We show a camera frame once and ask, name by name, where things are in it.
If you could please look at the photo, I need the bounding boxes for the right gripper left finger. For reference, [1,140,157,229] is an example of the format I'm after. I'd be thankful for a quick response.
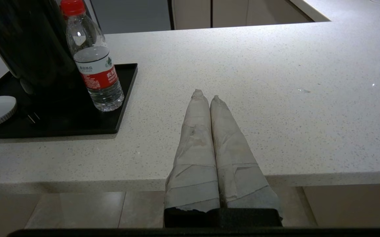
[164,89,221,227]

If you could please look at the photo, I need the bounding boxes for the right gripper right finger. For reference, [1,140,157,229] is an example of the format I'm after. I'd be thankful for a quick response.
[210,95,282,227]

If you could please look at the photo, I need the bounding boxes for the clear plastic water bottle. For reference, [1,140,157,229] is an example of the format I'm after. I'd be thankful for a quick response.
[60,0,125,112]

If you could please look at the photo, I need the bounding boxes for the black electric kettle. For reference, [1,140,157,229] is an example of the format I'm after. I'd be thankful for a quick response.
[0,0,79,96]

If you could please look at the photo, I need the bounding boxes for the black rectangular tray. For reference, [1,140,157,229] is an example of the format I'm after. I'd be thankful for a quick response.
[0,63,138,140]

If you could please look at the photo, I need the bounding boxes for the tall grey cabinet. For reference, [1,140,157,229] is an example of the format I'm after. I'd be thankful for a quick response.
[89,0,172,34]

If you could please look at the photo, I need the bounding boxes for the grey counter drawer cabinet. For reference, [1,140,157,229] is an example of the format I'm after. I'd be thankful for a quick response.
[247,0,314,25]

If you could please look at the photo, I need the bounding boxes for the black power cord with plug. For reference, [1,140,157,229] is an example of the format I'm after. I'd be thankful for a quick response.
[20,104,42,125]

